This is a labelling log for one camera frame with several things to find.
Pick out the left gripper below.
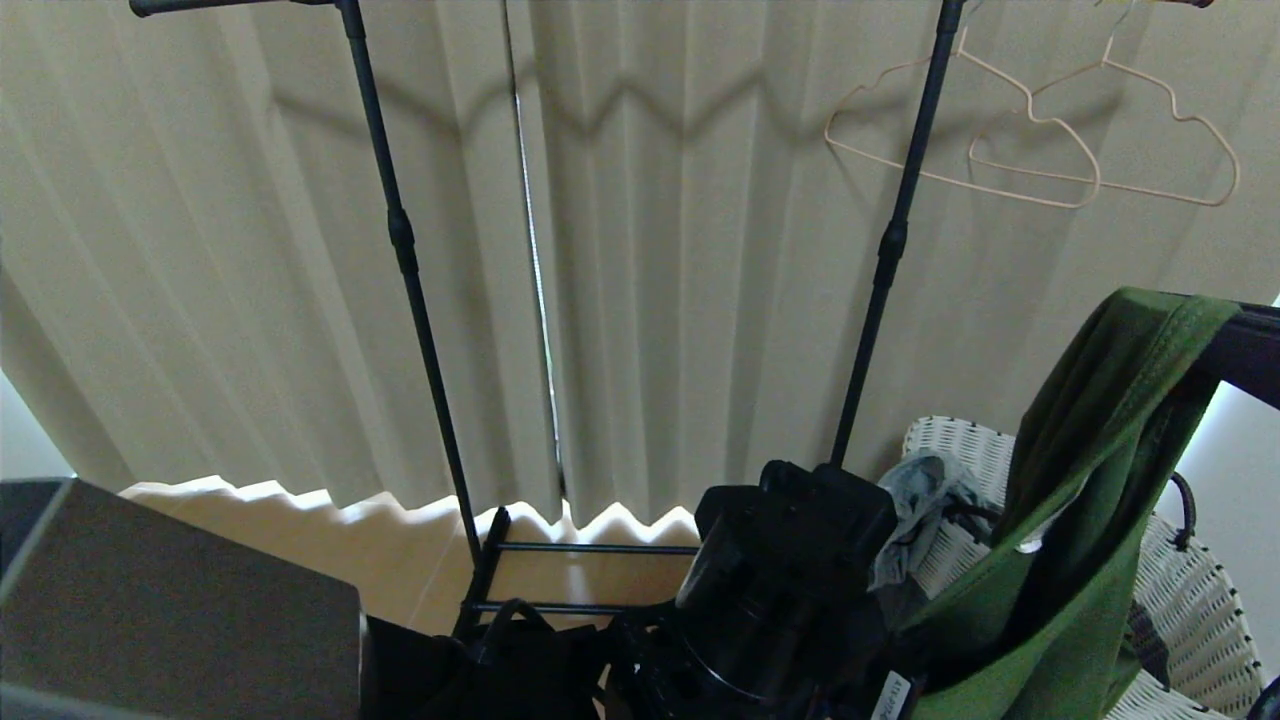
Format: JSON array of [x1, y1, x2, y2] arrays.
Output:
[[615, 545, 921, 720]]

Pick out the green long-sleeved shirt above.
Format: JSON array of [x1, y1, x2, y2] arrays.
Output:
[[898, 287, 1247, 720]]

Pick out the pink clothes hanger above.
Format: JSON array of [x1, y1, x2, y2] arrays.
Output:
[[825, 28, 1102, 210], [967, 0, 1242, 209]]

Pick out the white laundry basket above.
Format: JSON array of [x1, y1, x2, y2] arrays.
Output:
[[900, 415, 1267, 720]]

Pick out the black clothes rack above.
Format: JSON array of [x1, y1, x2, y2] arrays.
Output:
[[128, 0, 1216, 643]]

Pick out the pale grey garment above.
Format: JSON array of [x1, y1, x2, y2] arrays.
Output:
[[868, 450, 1001, 593]]

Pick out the beige curtain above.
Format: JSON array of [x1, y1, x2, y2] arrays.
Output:
[[0, 0, 1280, 526]]

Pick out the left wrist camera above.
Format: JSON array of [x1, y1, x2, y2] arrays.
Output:
[[694, 460, 899, 601]]

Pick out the black cable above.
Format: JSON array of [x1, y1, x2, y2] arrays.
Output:
[[468, 597, 561, 666]]

